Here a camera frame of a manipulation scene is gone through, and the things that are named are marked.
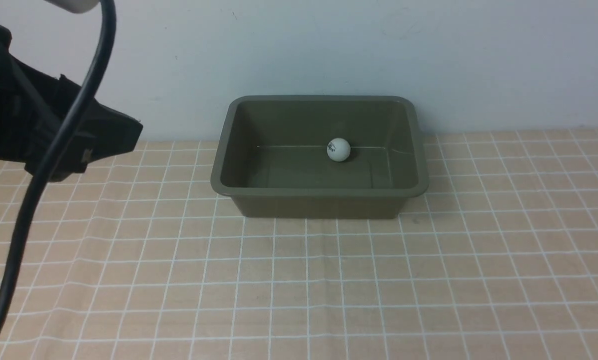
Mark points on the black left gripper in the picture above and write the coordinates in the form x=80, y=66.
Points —
x=33, y=106

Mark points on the white ping-pong ball with logo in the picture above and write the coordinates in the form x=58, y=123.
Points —
x=338, y=149

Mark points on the olive green plastic bin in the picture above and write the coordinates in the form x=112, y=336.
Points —
x=271, y=158

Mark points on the peach grid-pattern tablecloth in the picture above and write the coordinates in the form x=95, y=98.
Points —
x=139, y=259

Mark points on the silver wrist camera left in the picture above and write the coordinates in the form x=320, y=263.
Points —
x=75, y=6

